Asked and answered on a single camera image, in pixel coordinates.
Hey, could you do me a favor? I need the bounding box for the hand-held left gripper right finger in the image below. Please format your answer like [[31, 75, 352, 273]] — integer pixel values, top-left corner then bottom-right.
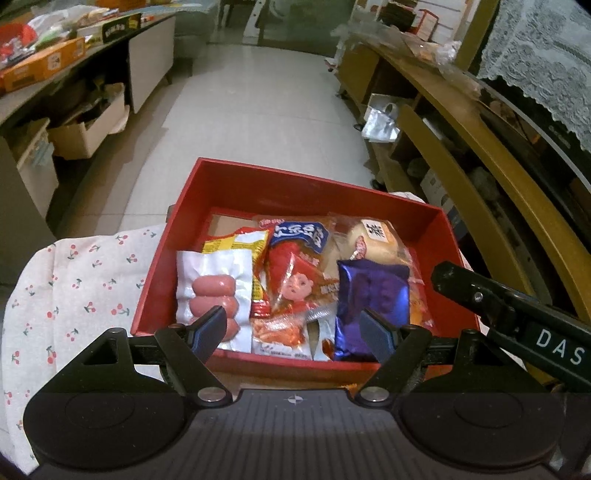
[[353, 309, 528, 405]]

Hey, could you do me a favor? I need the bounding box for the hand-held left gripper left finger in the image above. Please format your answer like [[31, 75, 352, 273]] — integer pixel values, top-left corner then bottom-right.
[[59, 305, 234, 406]]

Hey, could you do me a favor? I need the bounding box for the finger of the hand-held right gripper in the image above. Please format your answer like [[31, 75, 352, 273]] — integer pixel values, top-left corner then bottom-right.
[[431, 261, 539, 329]]

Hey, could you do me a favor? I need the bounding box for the purple foil snack packet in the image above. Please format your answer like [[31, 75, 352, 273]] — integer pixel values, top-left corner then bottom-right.
[[334, 257, 413, 364]]

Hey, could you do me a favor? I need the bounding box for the pink sausage packet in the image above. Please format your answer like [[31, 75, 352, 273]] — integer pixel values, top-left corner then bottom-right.
[[174, 250, 254, 352]]

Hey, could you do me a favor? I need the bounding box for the white orange chili snack packet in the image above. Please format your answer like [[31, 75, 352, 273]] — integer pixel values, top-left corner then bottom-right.
[[250, 315, 311, 361]]

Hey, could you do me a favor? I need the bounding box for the yellow red snack packet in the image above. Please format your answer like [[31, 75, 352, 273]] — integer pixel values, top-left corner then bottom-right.
[[201, 229, 271, 320]]

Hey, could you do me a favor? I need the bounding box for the red cardboard box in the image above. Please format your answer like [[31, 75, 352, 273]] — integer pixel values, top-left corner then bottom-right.
[[130, 157, 481, 385]]

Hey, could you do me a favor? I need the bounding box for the clear bread packet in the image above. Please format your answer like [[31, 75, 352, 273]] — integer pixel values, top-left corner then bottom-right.
[[329, 212, 435, 332]]

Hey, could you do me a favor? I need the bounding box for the cherry print tablecloth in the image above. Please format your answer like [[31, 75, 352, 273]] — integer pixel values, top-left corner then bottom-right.
[[0, 189, 476, 475]]

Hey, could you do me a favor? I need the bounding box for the wooden shelf unit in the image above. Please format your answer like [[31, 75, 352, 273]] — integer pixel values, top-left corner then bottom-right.
[[331, 32, 591, 386]]

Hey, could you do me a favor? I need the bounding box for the silver foil bag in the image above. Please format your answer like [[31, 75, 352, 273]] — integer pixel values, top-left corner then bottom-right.
[[361, 93, 401, 142]]

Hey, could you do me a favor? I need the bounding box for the cardboard storage box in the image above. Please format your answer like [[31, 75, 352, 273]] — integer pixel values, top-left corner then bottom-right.
[[47, 83, 131, 161]]

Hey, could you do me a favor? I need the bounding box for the tall white storage bin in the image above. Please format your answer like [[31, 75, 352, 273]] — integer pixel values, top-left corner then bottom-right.
[[8, 117, 60, 219]]

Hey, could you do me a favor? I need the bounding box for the white lace cloth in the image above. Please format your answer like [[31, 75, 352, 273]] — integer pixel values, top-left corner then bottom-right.
[[475, 0, 591, 154]]

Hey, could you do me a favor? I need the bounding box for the white cabinet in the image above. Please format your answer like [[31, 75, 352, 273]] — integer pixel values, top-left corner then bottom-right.
[[126, 16, 177, 114]]

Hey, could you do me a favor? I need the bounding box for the grey sofa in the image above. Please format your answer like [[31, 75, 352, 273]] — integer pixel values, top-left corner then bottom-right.
[[174, 0, 221, 45]]

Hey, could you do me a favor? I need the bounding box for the black yellow box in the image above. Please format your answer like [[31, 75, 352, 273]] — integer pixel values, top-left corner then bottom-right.
[[100, 13, 142, 45]]

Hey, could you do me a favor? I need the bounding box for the orange cardboard box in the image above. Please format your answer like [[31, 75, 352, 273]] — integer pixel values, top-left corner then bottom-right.
[[0, 37, 87, 92]]

